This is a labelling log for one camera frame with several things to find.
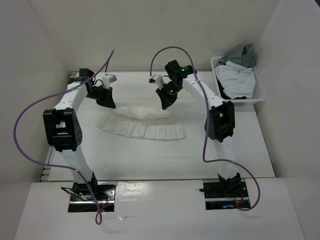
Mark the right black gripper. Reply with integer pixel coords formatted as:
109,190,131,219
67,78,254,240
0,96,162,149
155,81,182,110

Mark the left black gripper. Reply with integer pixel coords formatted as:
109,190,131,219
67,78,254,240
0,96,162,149
85,84,116,109

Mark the white pleated skirt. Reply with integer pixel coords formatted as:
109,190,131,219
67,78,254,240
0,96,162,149
95,104,187,142

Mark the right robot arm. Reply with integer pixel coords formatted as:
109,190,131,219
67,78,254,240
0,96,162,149
155,60,241,197

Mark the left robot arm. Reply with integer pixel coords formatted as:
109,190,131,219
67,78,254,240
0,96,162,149
43,68,117,200

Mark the white plastic basket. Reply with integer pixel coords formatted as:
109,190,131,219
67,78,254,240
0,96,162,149
210,56,267,105

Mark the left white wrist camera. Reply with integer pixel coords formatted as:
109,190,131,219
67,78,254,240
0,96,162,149
101,73,117,89

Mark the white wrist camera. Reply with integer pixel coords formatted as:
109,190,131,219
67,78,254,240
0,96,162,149
101,73,117,89
148,74,164,89

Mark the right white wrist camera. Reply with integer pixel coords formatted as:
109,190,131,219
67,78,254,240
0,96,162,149
148,74,164,89

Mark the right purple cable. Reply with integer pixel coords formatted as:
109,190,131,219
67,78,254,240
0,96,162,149
148,46,262,212

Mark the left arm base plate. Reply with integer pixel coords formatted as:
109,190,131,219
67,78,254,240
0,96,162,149
62,181,116,213

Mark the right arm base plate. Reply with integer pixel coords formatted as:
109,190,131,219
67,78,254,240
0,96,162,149
199,181,251,210

